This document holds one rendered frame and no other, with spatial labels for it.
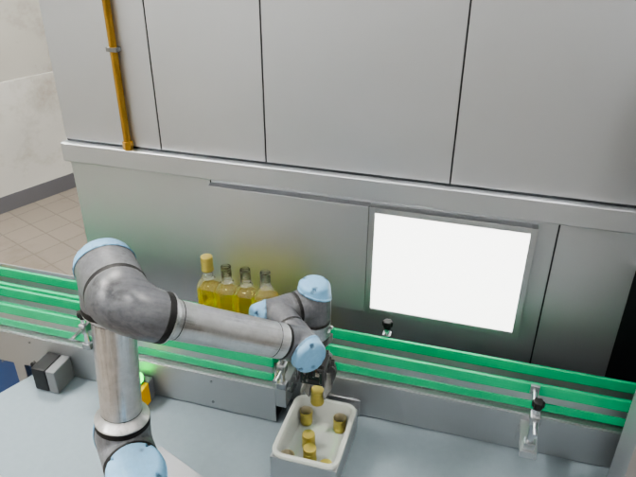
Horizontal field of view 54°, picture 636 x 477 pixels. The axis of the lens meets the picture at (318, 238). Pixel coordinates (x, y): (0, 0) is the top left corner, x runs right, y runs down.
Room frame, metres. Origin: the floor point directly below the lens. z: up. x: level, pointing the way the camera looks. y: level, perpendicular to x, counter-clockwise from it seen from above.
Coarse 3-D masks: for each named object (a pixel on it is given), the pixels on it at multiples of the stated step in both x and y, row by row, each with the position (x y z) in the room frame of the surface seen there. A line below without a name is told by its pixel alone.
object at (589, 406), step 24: (24, 288) 1.64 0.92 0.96; (336, 360) 1.36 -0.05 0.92; (360, 360) 1.33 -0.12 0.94; (384, 360) 1.32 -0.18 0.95; (408, 360) 1.30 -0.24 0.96; (432, 384) 1.28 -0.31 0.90; (456, 384) 1.26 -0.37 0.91; (480, 384) 1.25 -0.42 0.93; (504, 384) 1.23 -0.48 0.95; (528, 384) 1.21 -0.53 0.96; (552, 408) 1.19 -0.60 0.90; (576, 408) 1.18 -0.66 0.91; (600, 408) 1.16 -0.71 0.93; (624, 408) 1.15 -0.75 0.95
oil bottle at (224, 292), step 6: (234, 282) 1.48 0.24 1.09; (216, 288) 1.47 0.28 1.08; (222, 288) 1.46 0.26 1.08; (228, 288) 1.46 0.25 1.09; (234, 288) 1.47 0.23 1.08; (216, 294) 1.46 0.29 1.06; (222, 294) 1.46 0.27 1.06; (228, 294) 1.45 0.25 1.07; (234, 294) 1.46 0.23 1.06; (216, 300) 1.47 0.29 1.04; (222, 300) 1.46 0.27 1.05; (228, 300) 1.45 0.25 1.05; (234, 300) 1.46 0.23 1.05; (222, 306) 1.46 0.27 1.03; (228, 306) 1.45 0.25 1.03; (234, 306) 1.46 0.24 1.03
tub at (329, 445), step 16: (304, 400) 1.29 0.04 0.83; (288, 416) 1.22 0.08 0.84; (320, 416) 1.27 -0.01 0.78; (352, 416) 1.22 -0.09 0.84; (288, 432) 1.19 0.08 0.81; (320, 432) 1.23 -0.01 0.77; (288, 448) 1.18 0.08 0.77; (320, 448) 1.18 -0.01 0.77; (336, 448) 1.18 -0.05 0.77; (320, 464) 1.06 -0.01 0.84; (336, 464) 1.06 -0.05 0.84
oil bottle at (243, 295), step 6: (252, 282) 1.48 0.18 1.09; (240, 288) 1.45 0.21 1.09; (246, 288) 1.45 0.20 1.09; (252, 288) 1.46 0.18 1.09; (240, 294) 1.44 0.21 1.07; (246, 294) 1.44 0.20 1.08; (252, 294) 1.44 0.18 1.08; (240, 300) 1.44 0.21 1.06; (246, 300) 1.44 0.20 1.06; (252, 300) 1.44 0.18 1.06; (240, 306) 1.44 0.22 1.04; (246, 306) 1.44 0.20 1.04; (240, 312) 1.44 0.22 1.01; (246, 312) 1.44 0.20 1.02
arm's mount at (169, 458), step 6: (162, 450) 1.11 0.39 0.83; (168, 456) 1.09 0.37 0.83; (174, 456) 1.09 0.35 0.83; (168, 462) 1.07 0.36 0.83; (174, 462) 1.07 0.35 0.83; (180, 462) 1.07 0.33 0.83; (168, 468) 1.05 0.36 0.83; (174, 468) 1.05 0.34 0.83; (180, 468) 1.05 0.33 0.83; (186, 468) 1.05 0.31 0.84; (168, 474) 1.04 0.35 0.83; (174, 474) 1.04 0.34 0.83; (180, 474) 1.04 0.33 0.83; (186, 474) 1.04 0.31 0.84; (192, 474) 1.04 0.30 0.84; (198, 474) 1.04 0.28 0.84
